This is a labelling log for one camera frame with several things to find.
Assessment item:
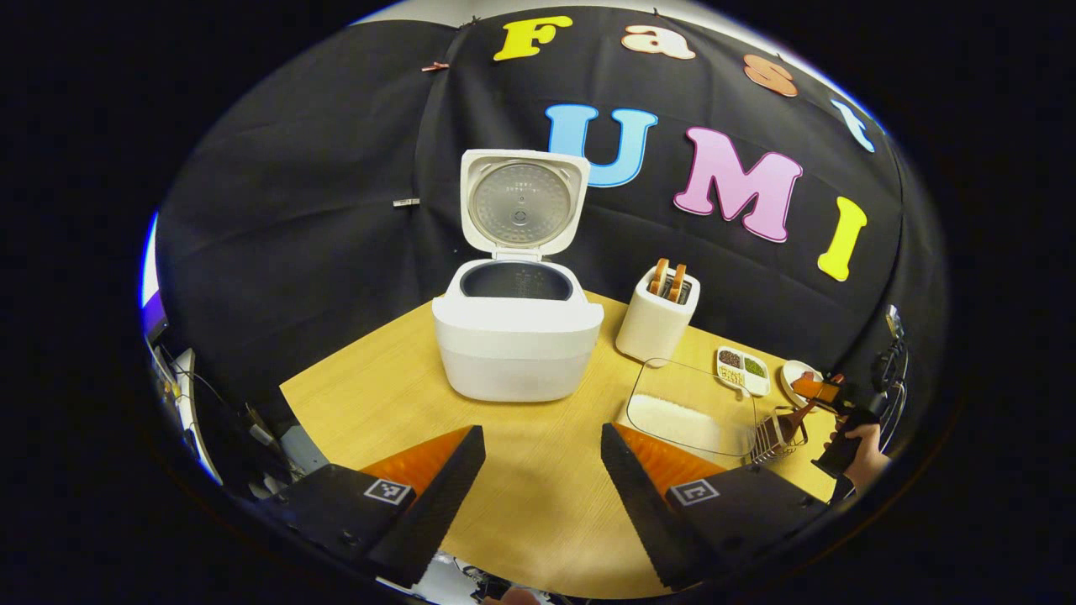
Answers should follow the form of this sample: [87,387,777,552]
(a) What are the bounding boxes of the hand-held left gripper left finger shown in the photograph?
[252,425,487,589]

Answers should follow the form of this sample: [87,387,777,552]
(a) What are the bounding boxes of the wire chopstick holder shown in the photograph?
[751,409,810,465]

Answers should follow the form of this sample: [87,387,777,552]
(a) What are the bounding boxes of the white toaster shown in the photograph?
[615,259,701,366]

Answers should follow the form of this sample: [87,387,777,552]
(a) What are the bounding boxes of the white metal frame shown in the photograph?
[154,340,224,484]

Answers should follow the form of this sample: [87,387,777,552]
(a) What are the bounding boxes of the white rice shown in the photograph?
[626,393,742,456]

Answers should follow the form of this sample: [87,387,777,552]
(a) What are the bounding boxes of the white divided grain dish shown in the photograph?
[715,345,771,397]

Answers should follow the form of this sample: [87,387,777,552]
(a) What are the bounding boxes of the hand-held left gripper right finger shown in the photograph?
[600,423,833,591]

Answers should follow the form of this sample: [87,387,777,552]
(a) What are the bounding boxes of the white rice cooker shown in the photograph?
[432,149,604,402]

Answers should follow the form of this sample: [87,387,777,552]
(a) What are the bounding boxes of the clear plastic container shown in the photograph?
[618,358,757,459]

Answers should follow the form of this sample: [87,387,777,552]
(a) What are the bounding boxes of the brown wooden spoon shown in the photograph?
[778,395,821,443]

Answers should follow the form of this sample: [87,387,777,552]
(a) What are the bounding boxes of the black backdrop cloth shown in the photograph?
[156,7,951,471]

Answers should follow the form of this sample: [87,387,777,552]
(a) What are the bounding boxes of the white round plate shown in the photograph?
[780,360,826,410]

